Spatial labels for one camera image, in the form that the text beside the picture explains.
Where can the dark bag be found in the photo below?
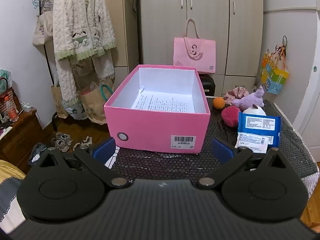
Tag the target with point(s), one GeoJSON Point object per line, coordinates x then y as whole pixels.
{"type": "Point", "coordinates": [37, 152]}

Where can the brown paper bag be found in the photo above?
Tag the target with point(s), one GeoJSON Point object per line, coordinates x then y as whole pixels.
{"type": "Point", "coordinates": [93, 105]}
{"type": "Point", "coordinates": [57, 100]}

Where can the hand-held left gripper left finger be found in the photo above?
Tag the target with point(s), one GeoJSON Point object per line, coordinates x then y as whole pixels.
{"type": "Point", "coordinates": [103, 148]}

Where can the white plush toy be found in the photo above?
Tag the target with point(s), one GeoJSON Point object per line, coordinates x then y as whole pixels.
{"type": "Point", "coordinates": [255, 110]}

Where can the wooden nightstand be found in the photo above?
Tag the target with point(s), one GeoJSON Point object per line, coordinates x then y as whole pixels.
{"type": "Point", "coordinates": [22, 135]}

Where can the orange ball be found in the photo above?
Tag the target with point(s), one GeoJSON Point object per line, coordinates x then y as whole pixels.
{"type": "Point", "coordinates": [219, 103]}

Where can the orange drink bottle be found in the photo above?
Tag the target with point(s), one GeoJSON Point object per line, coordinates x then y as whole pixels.
{"type": "Point", "coordinates": [12, 110]}

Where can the black metal coat rack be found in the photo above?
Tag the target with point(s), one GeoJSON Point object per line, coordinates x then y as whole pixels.
{"type": "Point", "coordinates": [47, 60]}

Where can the colourful printed gift bag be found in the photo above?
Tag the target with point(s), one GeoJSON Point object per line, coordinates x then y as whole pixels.
{"type": "Point", "coordinates": [273, 75]}

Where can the pink tote bag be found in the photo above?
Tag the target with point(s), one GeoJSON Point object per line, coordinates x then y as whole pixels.
{"type": "Point", "coordinates": [195, 55]}

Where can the woven basket bag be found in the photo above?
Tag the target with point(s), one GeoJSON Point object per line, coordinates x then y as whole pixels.
{"type": "Point", "coordinates": [5, 97]}

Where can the white green printed bag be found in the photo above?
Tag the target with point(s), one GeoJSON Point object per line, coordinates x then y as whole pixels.
{"type": "Point", "coordinates": [75, 108]}

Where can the beige sandal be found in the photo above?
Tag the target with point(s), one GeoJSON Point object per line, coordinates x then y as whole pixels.
{"type": "Point", "coordinates": [78, 146]}
{"type": "Point", "coordinates": [87, 140]}

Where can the white wipes packet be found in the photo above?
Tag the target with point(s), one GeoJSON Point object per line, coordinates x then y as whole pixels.
{"type": "Point", "coordinates": [252, 141]}

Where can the cream fleece pajamas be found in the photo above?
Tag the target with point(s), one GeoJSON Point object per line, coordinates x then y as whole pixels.
{"type": "Point", "coordinates": [80, 17]}

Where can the black suitcase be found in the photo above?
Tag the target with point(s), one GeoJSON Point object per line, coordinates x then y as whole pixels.
{"type": "Point", "coordinates": [208, 85]}

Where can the beige canvas tote bag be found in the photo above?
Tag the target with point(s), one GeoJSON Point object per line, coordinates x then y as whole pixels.
{"type": "Point", "coordinates": [41, 30]}

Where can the teal white plastic bag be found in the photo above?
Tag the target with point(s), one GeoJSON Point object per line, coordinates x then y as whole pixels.
{"type": "Point", "coordinates": [3, 76]}

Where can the pink strawberry plush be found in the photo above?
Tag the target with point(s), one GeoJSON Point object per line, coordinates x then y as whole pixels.
{"type": "Point", "coordinates": [230, 116]}

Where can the pink floral cloth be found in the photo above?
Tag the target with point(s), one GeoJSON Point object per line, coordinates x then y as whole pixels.
{"type": "Point", "coordinates": [237, 92]}

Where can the yellow grey striped blanket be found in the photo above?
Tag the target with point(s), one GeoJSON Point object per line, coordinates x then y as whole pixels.
{"type": "Point", "coordinates": [7, 195]}

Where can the purple plush toy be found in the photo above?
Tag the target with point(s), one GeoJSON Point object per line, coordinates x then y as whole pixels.
{"type": "Point", "coordinates": [250, 98]}

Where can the black bubble mat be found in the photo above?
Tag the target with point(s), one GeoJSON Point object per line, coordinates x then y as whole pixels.
{"type": "Point", "coordinates": [290, 142]}

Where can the blue wipes packet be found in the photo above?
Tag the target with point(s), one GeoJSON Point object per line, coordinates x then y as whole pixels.
{"type": "Point", "coordinates": [260, 127]}

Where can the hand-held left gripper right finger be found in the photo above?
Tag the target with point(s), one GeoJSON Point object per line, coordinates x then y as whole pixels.
{"type": "Point", "coordinates": [221, 150]}

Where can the grey sneaker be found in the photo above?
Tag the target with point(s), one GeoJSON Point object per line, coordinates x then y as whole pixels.
{"type": "Point", "coordinates": [63, 137]}
{"type": "Point", "coordinates": [60, 146]}

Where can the beige wardrobe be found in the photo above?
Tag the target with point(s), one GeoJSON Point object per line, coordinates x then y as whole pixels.
{"type": "Point", "coordinates": [207, 10]}

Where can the pink cardboard box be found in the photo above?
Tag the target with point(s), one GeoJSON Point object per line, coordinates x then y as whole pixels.
{"type": "Point", "coordinates": [150, 127]}

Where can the printed paper sheet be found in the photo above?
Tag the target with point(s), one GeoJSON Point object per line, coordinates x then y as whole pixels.
{"type": "Point", "coordinates": [165, 102]}

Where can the white door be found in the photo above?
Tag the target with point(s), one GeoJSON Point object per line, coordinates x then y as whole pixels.
{"type": "Point", "coordinates": [312, 100]}

